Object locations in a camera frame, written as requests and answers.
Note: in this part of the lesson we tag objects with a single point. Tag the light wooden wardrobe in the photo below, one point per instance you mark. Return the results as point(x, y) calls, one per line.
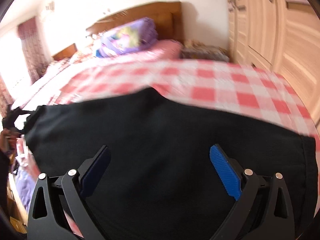
point(275, 30)

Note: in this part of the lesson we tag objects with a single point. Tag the purple cloth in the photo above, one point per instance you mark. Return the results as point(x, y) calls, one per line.
point(26, 187)

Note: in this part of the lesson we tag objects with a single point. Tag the folded purple printed blanket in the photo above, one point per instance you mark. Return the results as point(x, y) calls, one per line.
point(127, 36)

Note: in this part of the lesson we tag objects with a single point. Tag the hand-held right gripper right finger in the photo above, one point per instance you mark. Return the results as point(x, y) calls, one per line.
point(226, 173)

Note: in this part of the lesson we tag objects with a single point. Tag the pink checked bed sheet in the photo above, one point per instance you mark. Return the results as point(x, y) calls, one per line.
point(225, 80)

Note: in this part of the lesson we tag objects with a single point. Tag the patterned curtain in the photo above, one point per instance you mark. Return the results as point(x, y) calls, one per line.
point(32, 50)

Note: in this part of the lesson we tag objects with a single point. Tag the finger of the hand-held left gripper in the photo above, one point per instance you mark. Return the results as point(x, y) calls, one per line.
point(17, 112)

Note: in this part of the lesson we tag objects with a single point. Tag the black pants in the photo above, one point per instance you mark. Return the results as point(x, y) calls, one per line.
point(155, 135)

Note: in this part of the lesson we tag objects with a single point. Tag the bedside table with patterned cloth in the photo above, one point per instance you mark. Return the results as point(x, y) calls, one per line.
point(205, 53)

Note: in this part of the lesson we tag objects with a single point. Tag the wooden bed headboard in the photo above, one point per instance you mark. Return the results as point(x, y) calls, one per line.
point(155, 15)

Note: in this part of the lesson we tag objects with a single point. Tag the pink pillow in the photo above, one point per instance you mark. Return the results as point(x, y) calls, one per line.
point(165, 47)

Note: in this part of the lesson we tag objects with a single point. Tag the wall air conditioner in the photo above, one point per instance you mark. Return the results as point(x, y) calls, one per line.
point(50, 7)

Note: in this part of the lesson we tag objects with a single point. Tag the floral bed cover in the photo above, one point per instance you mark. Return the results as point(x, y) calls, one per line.
point(67, 66)

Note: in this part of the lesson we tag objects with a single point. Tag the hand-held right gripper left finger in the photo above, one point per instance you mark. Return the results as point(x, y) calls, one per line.
point(96, 168)

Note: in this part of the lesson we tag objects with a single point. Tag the small wooden headboard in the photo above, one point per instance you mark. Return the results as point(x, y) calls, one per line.
point(65, 52)

